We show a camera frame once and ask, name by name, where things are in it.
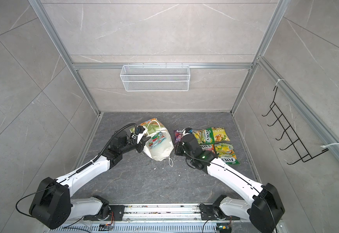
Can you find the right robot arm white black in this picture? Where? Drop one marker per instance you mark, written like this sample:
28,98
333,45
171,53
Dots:
260,204

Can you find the white floral paper bag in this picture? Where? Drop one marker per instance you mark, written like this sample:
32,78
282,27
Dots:
160,145

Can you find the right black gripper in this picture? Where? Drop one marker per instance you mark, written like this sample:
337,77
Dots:
178,148

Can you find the green white snack bag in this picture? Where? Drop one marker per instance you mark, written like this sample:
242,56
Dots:
204,136

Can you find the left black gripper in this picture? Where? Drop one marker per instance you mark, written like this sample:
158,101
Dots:
142,143

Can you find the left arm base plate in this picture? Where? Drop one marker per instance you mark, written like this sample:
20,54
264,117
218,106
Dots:
114,212

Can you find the black wire hook rack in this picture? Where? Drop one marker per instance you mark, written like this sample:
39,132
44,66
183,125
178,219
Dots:
289,132

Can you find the teal snack packet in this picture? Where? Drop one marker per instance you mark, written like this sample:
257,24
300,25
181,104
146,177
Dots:
156,140

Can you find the yellow chips snack bag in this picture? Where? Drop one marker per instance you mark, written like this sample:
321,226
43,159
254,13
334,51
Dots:
220,134

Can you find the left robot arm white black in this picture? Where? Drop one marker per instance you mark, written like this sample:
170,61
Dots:
53,204

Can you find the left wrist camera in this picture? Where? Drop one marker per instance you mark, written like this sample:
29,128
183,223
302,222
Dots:
139,133

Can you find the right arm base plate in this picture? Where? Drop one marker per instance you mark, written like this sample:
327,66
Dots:
209,212

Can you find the pink purple snack packet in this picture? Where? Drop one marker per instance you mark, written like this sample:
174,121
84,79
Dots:
177,136

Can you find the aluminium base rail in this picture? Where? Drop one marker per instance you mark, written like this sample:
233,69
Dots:
158,218

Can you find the white wire mesh basket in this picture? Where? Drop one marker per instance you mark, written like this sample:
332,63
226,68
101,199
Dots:
152,78

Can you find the orange yellow snack packet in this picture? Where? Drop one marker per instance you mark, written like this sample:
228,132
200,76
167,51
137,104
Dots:
208,147

